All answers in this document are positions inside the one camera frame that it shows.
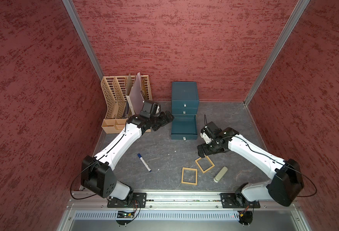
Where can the aluminium front rail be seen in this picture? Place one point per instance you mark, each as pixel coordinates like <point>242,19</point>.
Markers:
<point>181,211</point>

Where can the brown printed cardboard sheet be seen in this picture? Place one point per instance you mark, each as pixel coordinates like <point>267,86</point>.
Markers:
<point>129,84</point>

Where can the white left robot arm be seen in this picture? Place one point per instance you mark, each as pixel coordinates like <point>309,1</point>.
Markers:
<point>97,171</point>

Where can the beige lattice file organizer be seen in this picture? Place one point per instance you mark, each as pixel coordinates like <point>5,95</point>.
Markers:
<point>118,110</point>

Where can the lilac plastic folder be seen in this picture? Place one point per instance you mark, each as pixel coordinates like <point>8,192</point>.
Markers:
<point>135,97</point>

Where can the aluminium right corner post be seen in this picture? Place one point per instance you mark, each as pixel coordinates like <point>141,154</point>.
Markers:
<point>286,32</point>

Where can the aluminium corner post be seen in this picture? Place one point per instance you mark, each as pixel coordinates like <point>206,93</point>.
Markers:
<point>286,32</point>
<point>72,12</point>

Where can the left controller board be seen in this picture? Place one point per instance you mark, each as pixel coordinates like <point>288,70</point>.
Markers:
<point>125,215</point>

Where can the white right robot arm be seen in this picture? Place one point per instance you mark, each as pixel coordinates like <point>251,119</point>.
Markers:
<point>285,179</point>

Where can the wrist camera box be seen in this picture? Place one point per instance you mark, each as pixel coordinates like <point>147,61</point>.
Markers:
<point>209,132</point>
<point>149,109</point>

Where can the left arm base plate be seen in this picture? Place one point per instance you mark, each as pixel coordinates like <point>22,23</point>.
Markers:
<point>134,200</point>

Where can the aluminium left corner post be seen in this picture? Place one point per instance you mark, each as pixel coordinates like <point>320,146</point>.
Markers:
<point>72,12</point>

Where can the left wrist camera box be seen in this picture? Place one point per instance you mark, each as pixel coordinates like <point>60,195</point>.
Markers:
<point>149,109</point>

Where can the beige oblong case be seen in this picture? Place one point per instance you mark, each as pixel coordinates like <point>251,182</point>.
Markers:
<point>220,174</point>

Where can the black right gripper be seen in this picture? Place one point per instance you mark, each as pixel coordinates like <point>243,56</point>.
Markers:
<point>207,151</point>

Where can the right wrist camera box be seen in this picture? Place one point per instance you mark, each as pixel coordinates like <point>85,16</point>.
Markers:
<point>209,132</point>

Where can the teal stacked drawer cabinet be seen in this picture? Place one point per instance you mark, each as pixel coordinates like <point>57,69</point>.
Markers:
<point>184,91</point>

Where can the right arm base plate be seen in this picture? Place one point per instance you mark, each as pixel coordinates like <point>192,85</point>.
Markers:
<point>233,200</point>

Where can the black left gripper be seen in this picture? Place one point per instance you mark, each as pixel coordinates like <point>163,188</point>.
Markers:
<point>164,121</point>

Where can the large tan brooch box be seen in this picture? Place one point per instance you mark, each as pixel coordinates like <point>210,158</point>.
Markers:
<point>205,164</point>
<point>189,176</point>

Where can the teal top drawer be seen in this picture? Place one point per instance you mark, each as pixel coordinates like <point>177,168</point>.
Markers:
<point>185,103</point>

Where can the blue white marker pen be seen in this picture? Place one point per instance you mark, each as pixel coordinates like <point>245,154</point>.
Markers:
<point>144,163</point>

